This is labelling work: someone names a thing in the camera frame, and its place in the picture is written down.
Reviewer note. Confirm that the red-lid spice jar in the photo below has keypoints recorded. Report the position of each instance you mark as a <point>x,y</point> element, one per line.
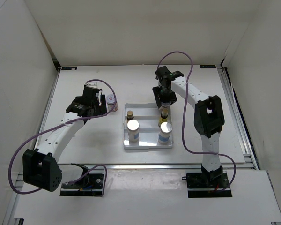
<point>111,103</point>
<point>165,104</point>

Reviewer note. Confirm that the white silver-cap bottle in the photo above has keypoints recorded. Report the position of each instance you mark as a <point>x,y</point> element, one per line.
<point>133,130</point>
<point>165,132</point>

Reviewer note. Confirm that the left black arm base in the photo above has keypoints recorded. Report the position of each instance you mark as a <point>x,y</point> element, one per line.
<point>83,181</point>

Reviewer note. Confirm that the aluminium front rail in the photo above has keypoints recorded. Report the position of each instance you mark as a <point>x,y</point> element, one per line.
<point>161,166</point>

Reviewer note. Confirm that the blue corner label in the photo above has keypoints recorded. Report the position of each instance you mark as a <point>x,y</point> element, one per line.
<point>68,68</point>
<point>207,66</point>

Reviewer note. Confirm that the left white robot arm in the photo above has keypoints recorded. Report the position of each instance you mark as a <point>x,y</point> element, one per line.
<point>40,166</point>

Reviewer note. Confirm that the small yellow-label bottle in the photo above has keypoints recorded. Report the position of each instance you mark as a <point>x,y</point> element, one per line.
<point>163,116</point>
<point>129,116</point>

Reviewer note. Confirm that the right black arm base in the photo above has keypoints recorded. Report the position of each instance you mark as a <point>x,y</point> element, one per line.
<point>199,187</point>

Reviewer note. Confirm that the right blue corner label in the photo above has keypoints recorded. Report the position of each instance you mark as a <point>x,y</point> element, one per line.
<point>207,66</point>

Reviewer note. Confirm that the white three-compartment tray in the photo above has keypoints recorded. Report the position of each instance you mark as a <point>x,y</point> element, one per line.
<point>147,115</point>

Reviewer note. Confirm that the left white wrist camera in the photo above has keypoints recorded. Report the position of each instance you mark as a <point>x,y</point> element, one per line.
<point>91,84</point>

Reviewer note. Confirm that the left blue corner label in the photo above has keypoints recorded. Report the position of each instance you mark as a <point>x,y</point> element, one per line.
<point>68,68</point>

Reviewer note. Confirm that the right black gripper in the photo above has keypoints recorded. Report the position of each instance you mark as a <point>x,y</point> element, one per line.
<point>157,93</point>

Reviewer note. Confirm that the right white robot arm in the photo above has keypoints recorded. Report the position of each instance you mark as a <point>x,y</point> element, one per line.
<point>208,113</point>

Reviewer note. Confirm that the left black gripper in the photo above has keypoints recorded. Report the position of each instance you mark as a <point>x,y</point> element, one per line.
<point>100,109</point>

